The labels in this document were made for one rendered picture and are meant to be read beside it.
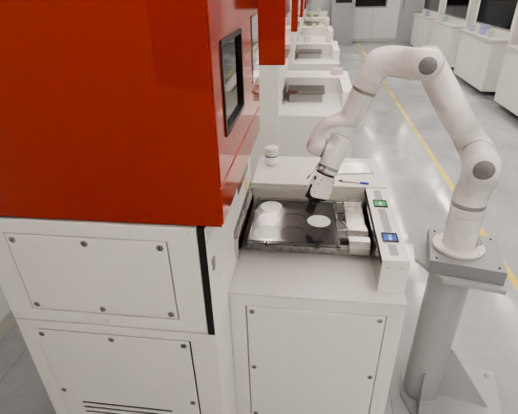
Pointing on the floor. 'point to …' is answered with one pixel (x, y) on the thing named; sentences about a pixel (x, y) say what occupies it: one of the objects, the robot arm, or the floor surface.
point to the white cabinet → (312, 355)
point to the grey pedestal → (445, 352)
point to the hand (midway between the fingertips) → (311, 207)
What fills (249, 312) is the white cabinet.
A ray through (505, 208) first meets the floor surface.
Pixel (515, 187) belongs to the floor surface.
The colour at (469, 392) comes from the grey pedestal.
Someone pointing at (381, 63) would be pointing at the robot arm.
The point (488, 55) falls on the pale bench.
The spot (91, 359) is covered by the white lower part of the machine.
